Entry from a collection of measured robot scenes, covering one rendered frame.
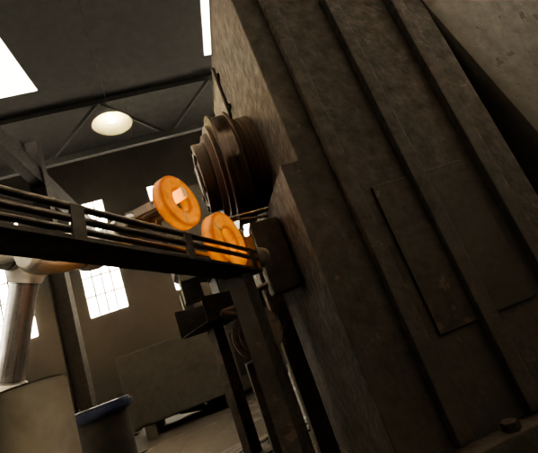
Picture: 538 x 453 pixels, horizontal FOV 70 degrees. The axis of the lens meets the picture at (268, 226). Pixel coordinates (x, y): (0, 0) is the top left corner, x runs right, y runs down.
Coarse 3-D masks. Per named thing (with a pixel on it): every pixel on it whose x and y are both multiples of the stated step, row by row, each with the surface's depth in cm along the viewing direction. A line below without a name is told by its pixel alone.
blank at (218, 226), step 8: (208, 216) 96; (216, 216) 95; (224, 216) 99; (208, 224) 92; (216, 224) 94; (224, 224) 97; (232, 224) 101; (208, 232) 91; (216, 232) 92; (224, 232) 99; (232, 232) 100; (232, 240) 100; (240, 240) 102; (224, 248) 92; (216, 256) 90; (224, 256) 90; (232, 256) 94
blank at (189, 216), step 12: (168, 180) 104; (180, 180) 109; (156, 192) 99; (168, 192) 101; (192, 192) 112; (156, 204) 99; (168, 204) 98; (192, 204) 109; (168, 216) 99; (180, 216) 100; (192, 216) 106; (180, 228) 102
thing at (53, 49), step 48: (0, 0) 693; (48, 0) 722; (96, 0) 755; (144, 0) 790; (192, 0) 829; (48, 48) 815; (96, 48) 857; (144, 48) 902; (192, 48) 954; (48, 96) 937; (96, 96) 993; (144, 96) 1030; (192, 96) 1126; (48, 144) 1099; (96, 144) 1177; (144, 144) 985
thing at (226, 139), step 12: (204, 120) 155; (216, 120) 142; (216, 132) 136; (228, 132) 137; (228, 144) 135; (228, 156) 134; (240, 156) 135; (228, 168) 133; (240, 168) 135; (240, 180) 136; (240, 192) 137; (240, 204) 140; (252, 204) 142; (252, 216) 148; (240, 228) 155
